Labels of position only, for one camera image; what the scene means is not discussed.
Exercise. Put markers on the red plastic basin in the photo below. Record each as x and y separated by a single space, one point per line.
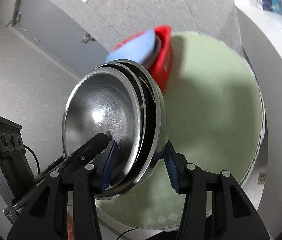
164 62

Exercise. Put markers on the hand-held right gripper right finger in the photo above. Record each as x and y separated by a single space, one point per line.
171 171

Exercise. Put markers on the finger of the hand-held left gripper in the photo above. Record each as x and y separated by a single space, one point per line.
86 150

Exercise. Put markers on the green round table mat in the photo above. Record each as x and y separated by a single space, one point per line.
218 105

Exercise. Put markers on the grey door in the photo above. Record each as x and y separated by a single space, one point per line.
56 30

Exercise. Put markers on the large steel bowl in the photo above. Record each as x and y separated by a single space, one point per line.
161 130

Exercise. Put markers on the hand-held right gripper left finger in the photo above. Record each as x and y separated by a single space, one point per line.
108 166

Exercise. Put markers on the blue plastic basin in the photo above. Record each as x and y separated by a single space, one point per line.
136 47

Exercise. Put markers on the medium steel bowl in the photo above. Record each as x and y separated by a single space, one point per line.
148 120

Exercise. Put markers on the small steel bowl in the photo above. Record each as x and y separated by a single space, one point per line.
98 100

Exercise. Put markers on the floor drain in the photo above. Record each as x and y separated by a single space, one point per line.
262 178

